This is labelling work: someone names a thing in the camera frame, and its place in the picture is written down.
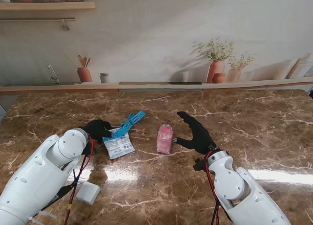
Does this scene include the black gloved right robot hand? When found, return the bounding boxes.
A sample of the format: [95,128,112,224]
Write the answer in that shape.
[174,111,218,156]

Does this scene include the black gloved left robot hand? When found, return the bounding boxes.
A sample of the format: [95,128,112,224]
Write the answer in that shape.
[82,119,113,145]

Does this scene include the white and blue seasoning bag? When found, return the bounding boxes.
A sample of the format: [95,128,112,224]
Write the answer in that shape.
[102,128,135,159]

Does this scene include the blue plastic bag clip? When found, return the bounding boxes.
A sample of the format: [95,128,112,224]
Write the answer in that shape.
[105,110,146,140]

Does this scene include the clear bottle with pink seasoning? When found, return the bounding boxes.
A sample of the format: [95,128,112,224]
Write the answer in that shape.
[156,123,175,154]

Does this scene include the white square bottle cap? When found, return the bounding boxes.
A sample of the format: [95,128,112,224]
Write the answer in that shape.
[76,181,101,205]

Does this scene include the beige vase with flowers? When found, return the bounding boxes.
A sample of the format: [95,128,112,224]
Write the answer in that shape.
[226,53,255,83]

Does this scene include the wooden cutting boards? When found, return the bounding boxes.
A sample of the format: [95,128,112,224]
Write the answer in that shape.
[286,57,313,79]

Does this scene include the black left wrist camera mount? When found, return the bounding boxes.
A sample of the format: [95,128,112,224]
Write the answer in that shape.
[82,144,98,158]

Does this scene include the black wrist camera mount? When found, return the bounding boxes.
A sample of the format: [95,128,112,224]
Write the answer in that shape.
[82,144,98,158]
[193,158,208,172]

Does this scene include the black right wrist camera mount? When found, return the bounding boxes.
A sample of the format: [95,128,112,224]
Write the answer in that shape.
[193,158,208,172]

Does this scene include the red and black right arm cables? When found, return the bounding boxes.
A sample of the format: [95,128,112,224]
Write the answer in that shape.
[204,151,232,225]

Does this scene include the red and black arm cables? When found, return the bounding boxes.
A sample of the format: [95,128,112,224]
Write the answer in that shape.
[29,136,95,225]
[204,151,232,225]

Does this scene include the red and black left arm cables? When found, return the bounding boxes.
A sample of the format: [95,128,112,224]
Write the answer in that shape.
[29,136,95,225]

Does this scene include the wooden wall shelf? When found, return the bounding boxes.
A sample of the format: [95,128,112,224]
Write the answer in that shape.
[0,1,95,12]

